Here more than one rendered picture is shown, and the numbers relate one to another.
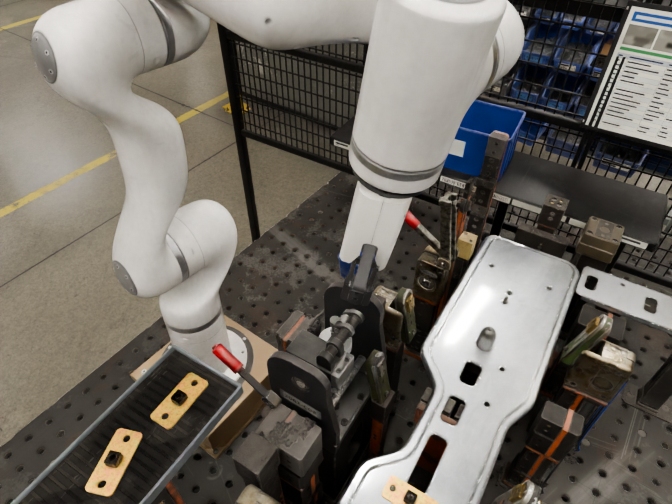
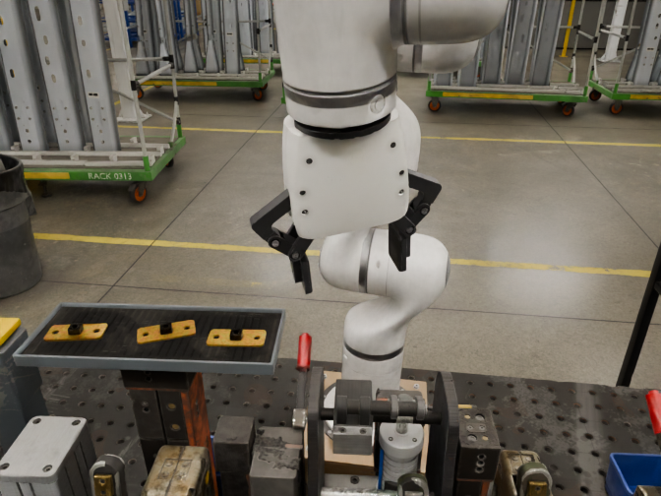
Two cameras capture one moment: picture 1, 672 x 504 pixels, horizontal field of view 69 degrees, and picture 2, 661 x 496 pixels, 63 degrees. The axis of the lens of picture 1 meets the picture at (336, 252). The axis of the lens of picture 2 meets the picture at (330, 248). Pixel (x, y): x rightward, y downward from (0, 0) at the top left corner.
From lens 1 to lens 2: 0.47 m
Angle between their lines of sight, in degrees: 51
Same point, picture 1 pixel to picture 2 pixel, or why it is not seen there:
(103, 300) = (428, 365)
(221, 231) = (418, 269)
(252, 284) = (499, 409)
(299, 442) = (269, 465)
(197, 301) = (368, 325)
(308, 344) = (356, 392)
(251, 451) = (232, 425)
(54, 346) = not seen: hidden behind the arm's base
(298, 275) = (555, 443)
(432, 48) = not seen: outside the picture
